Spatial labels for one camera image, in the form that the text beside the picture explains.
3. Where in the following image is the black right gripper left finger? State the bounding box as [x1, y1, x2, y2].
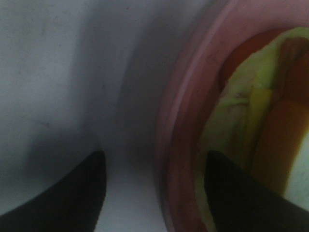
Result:
[0, 151, 107, 232]

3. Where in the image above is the pink round plate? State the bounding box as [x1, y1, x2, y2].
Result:
[155, 0, 309, 232]

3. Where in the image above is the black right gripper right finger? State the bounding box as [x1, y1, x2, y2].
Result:
[204, 151, 309, 232]

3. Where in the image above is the toast sandwich with lettuce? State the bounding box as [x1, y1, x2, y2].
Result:
[195, 27, 309, 232]

